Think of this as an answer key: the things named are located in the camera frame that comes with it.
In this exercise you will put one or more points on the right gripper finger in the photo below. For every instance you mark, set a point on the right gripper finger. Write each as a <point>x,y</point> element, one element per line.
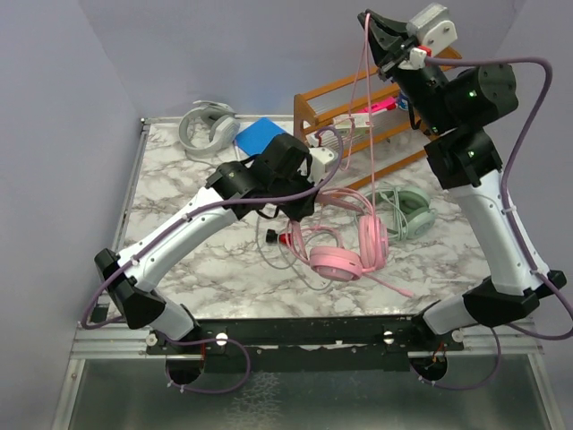
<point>388,44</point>
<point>382,29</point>

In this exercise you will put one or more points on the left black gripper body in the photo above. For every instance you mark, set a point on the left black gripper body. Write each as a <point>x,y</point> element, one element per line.
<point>295,209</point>

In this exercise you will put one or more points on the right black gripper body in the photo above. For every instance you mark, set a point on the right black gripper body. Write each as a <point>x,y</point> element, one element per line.
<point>393,60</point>

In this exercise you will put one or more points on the pink grey headphones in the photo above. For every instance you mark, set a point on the pink grey headphones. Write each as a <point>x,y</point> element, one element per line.
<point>324,249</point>

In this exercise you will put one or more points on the mint green headphones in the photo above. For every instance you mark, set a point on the mint green headphones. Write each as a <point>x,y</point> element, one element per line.
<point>412,213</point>

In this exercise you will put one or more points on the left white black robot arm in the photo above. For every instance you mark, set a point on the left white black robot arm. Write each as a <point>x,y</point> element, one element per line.
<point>286,174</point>

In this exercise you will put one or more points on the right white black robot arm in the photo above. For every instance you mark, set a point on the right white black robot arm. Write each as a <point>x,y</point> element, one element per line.
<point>456,99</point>

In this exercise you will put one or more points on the pink marker pen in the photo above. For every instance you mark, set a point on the pink marker pen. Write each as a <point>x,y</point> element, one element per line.
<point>380,106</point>

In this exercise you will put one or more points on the blue white jar left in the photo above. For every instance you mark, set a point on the blue white jar left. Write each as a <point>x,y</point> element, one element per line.
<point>403,101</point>

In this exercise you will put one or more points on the wooden three-tier rack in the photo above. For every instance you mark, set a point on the wooden three-tier rack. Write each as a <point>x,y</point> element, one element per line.
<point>395,144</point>

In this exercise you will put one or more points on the white green red box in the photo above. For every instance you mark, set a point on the white green red box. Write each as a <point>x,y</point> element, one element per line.
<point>355,125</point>

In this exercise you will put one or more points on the blue notebook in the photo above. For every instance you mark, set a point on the blue notebook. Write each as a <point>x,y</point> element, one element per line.
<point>255,138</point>

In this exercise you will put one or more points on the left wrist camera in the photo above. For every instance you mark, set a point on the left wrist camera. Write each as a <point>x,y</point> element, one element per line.
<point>323,159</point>

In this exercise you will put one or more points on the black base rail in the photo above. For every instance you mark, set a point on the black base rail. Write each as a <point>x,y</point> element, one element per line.
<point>310,344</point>

